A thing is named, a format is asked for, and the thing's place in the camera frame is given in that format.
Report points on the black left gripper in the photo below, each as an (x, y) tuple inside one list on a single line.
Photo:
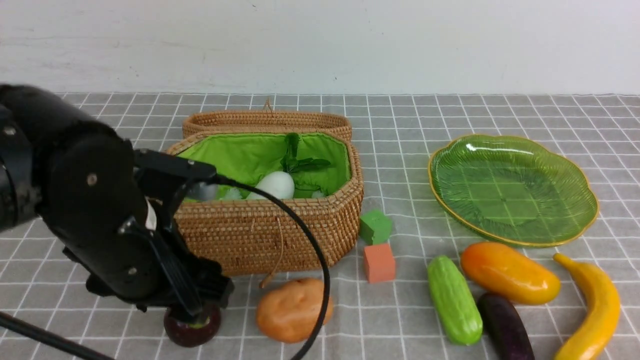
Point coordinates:
[(94, 206)]

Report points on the purple mangosteen green top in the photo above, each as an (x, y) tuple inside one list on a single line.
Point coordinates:
[(188, 335)]

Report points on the white radish green leaves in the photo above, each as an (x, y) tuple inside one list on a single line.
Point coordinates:
[(281, 184)]

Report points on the brown potato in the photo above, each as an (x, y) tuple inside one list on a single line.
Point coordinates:
[(289, 313)]

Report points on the light green cucumber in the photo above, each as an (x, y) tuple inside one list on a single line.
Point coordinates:
[(453, 302)]

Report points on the orange mango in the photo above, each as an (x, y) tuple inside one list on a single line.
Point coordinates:
[(501, 269)]

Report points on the dark purple eggplant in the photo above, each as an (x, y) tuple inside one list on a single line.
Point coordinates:
[(505, 327)]

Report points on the yellow banana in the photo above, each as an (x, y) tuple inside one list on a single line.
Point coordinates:
[(603, 310)]

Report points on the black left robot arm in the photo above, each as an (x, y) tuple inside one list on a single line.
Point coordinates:
[(38, 118)]

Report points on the woven rattan basket green lining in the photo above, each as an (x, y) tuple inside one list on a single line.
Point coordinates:
[(255, 236)]

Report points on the woven rattan basket lid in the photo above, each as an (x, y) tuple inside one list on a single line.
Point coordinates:
[(267, 117)]

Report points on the green foam cube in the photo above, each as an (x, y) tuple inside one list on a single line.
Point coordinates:
[(375, 227)]

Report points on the orange foam cube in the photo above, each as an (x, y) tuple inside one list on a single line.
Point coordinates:
[(379, 263)]

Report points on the green glass leaf plate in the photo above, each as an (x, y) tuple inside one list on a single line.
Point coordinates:
[(512, 190)]

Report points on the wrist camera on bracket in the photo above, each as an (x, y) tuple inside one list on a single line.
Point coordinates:
[(170, 179)]

